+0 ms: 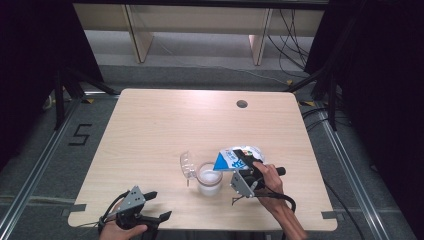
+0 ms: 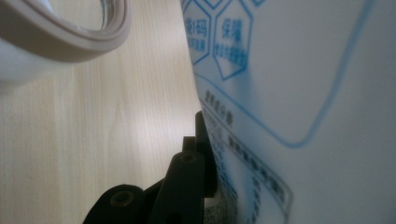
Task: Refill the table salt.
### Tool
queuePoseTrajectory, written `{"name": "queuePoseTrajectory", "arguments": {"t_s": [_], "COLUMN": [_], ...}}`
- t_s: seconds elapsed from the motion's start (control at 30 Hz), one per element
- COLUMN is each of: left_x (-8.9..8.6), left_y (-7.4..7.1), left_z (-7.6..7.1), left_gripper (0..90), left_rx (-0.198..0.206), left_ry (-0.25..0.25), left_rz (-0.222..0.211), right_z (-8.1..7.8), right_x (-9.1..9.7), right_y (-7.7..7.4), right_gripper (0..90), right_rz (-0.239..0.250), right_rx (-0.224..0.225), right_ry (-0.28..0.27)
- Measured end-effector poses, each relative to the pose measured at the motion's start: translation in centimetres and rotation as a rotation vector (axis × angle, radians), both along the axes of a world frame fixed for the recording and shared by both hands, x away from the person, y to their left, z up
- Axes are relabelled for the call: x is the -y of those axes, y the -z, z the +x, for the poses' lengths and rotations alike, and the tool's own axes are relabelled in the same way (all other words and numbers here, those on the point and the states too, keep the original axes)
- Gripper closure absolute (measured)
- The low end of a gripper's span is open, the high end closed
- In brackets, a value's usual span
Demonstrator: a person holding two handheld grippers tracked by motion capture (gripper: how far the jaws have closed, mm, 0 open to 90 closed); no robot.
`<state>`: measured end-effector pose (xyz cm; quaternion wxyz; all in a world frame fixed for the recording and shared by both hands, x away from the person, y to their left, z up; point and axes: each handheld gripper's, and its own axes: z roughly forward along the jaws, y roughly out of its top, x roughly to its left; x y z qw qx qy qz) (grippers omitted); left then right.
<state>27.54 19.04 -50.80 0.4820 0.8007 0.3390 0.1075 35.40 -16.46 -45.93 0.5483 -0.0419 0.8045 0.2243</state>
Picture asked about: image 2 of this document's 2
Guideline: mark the blue and white plastic bag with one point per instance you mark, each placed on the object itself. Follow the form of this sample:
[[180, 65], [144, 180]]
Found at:
[[311, 93]]

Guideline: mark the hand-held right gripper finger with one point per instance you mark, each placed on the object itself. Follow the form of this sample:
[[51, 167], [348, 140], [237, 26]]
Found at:
[[202, 161]]

